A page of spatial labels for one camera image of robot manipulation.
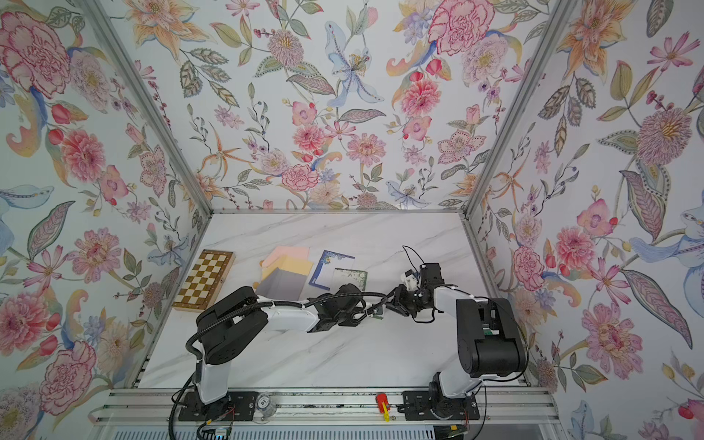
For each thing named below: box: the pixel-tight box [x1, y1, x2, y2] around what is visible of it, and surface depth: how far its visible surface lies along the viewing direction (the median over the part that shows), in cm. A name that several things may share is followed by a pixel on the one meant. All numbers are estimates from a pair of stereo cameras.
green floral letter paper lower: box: [332, 267, 368, 295], surface depth 103 cm
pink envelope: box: [262, 245, 310, 268], surface depth 109 cm
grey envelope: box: [255, 267, 308, 301], surface depth 101 cm
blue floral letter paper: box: [308, 249, 356, 291], surface depth 106 cm
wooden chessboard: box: [171, 249, 236, 313], surface depth 98 cm
